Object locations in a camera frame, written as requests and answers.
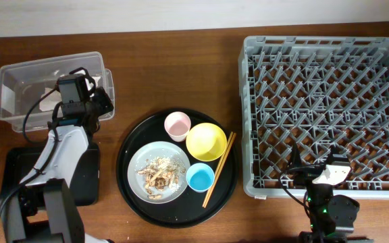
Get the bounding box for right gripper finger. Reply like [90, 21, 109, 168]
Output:
[288, 143, 302, 169]
[329, 146, 349, 164]

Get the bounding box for white napkin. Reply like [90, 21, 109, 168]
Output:
[38, 74, 101, 113]

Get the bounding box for wooden chopstick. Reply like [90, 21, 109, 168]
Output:
[202, 131, 234, 208]
[203, 132, 237, 209]

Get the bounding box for yellow bowl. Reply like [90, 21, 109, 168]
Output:
[186, 123, 228, 162]

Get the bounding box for small blue cup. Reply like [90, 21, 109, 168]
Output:
[186, 163, 215, 192]

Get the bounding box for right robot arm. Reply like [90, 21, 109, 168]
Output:
[286, 145, 359, 242]

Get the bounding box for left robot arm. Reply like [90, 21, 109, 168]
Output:
[0, 87, 113, 242]

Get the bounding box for grey dishwasher rack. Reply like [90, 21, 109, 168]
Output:
[238, 36, 389, 200]

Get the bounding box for clear plastic waste bin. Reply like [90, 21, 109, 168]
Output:
[0, 51, 115, 133]

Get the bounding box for pink cup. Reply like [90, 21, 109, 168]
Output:
[164, 111, 191, 142]

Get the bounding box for grey plate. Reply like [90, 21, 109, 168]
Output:
[126, 141, 190, 204]

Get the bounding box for food scraps on plate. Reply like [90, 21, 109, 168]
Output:
[136, 157, 186, 200]

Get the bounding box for black rectangular tray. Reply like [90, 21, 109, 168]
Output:
[0, 142, 101, 207]

